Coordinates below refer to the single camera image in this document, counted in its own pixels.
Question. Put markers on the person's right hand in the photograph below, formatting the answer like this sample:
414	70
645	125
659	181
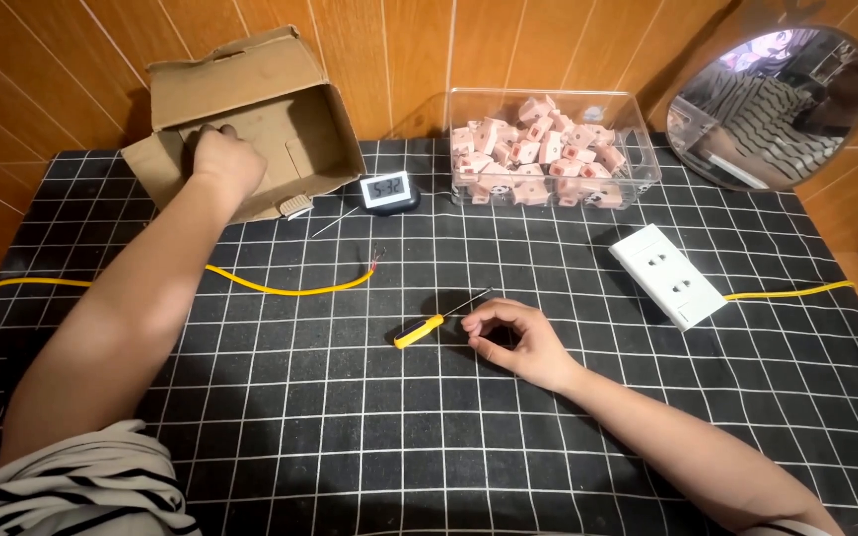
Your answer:
537	350

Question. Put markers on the person's left hand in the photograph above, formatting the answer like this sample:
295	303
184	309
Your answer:
228	167

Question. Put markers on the person's left fingers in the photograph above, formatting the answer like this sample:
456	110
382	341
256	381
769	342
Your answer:
217	134

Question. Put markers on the open brown cardboard box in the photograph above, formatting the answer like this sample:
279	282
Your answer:
265	82

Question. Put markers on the beige ribbed plug part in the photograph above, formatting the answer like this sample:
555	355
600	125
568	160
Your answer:
296	206

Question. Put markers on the small digital clock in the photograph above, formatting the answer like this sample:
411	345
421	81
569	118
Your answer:
388	190

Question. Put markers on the pile of pink plug parts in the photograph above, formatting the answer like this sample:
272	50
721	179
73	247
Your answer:
541	149

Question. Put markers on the black white grid table mat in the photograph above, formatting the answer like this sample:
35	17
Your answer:
369	447

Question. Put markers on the striped white shirt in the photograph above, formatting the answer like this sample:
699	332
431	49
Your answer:
64	484

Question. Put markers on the clear plastic container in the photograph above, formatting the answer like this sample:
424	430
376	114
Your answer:
639	173

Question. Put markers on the white power socket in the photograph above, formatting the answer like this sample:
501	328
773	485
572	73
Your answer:
667	275

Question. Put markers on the round mirror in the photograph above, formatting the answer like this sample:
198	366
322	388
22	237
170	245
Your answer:
764	112

